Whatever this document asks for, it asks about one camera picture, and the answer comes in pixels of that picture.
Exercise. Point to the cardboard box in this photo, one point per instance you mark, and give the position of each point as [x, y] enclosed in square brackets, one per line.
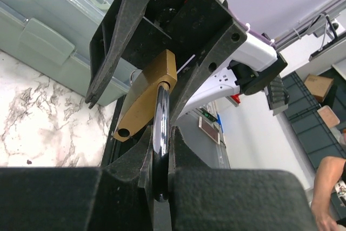
[318, 86]

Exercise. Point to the brass padlock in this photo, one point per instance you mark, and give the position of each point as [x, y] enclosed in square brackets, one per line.
[148, 100]

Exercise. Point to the aluminium rail frame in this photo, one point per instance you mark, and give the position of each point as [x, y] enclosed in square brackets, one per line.
[310, 23]

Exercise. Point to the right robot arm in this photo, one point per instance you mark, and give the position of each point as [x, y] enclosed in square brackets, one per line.
[255, 64]

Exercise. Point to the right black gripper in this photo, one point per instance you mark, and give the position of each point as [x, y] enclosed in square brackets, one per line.
[138, 30]

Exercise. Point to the person's bare forearm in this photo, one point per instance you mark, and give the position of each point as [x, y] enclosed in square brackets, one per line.
[329, 172]

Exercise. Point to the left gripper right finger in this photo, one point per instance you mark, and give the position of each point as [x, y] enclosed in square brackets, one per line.
[204, 198]

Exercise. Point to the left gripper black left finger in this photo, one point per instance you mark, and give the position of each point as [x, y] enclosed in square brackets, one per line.
[116, 197]

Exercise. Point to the dark stacked crates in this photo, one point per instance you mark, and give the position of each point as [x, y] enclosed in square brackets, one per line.
[315, 138]

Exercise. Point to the clear plastic bin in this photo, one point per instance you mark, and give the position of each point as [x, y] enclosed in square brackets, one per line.
[53, 36]

